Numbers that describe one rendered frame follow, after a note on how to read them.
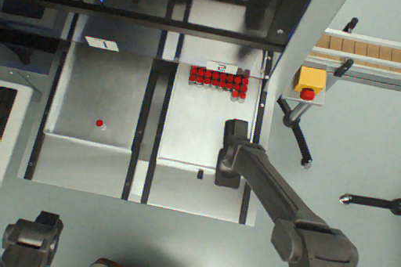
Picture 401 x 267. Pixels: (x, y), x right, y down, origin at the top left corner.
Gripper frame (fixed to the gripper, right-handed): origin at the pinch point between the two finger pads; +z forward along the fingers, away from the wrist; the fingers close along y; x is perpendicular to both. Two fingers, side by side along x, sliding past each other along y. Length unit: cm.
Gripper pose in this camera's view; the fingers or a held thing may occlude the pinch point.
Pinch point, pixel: (225, 175)
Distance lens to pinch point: 120.8
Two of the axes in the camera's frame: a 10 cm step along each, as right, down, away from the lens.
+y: 1.7, -9.2, 3.5
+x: -9.9, -1.7, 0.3
